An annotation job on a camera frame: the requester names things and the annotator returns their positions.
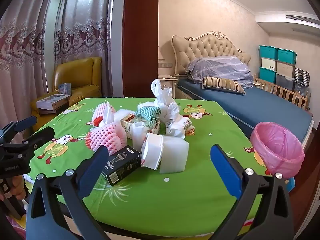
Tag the stack of plastic storage boxes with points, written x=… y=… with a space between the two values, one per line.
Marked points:
x=268 y=52

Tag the green printed tablecloth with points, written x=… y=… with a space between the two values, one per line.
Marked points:
x=175 y=192

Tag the clear plastic bag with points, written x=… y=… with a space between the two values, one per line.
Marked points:
x=300 y=88

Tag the yellow leather armchair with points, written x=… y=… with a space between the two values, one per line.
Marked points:
x=77 y=72

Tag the person's left hand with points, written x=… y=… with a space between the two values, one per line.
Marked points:
x=18 y=187

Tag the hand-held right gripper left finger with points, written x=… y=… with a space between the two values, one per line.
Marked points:
x=93 y=172

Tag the lace curtain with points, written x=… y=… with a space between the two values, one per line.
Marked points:
x=22 y=42
x=82 y=25

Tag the ceiling air vent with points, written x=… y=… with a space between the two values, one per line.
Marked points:
x=301 y=18

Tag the white foam wrap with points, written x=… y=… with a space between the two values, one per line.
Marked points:
x=152 y=152

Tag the lavender striped quilt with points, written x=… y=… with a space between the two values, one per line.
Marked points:
x=220 y=68

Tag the checkered bag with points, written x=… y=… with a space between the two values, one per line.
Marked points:
x=301 y=75

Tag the beige tufted headboard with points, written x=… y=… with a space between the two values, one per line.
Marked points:
x=197 y=47

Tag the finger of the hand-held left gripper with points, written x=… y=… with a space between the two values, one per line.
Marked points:
x=28 y=122
x=42 y=136

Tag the pink basket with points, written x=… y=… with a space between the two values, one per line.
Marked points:
x=277 y=147

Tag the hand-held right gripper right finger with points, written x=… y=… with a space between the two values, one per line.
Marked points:
x=225 y=172

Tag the black product box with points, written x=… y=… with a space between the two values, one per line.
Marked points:
x=122 y=163

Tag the small blue box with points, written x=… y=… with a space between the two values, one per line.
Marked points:
x=64 y=88

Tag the flat white box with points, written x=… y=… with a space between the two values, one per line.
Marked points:
x=52 y=101

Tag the white foam block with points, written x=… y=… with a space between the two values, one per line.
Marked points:
x=175 y=155

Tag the pink foam fruit net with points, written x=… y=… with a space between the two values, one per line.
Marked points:
x=107 y=137

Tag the flat snack packet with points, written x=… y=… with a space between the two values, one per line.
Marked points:
x=128 y=128

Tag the wall switch panel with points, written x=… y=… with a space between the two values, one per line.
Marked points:
x=165 y=64

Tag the red fruit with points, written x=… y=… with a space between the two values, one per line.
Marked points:
x=100 y=110

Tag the bed with blue sheet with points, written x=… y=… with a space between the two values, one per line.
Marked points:
x=262 y=107

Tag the white plastic bag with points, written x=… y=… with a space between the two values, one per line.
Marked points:
x=161 y=95
x=176 y=125

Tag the cream nightstand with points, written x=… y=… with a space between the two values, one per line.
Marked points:
x=166 y=80

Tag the teal zigzag cloth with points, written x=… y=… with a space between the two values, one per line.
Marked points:
x=148 y=115

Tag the dark flat box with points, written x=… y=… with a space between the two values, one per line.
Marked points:
x=50 y=111

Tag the dark wooden panel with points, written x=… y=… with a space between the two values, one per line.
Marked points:
x=140 y=37

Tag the wooden crib rail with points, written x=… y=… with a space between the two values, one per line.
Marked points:
x=282 y=90

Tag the striped pillow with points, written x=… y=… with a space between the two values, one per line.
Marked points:
x=225 y=84

